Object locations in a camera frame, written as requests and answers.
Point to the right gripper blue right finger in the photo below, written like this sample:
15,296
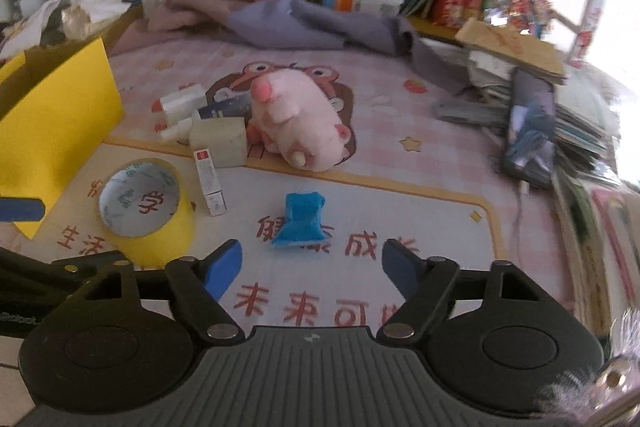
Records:
427,286

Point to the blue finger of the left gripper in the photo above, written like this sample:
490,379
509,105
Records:
21,209

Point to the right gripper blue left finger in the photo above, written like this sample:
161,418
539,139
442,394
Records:
196,287

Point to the red white small box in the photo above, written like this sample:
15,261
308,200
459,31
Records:
210,183

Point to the pink plush toy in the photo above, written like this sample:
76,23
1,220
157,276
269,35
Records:
293,117

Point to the yellow tape roll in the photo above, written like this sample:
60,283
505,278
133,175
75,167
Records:
146,214

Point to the yellow cardboard box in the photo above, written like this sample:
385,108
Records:
57,106

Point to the beige square box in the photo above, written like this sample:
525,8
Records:
224,138

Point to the white small bottle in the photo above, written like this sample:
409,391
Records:
179,132

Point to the dark blue tube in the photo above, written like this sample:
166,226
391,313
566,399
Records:
237,106

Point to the white bottle with cap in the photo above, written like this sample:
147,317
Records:
181,104

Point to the brown paper envelope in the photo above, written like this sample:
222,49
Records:
525,51

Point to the purple grey cloth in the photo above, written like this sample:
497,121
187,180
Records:
293,25

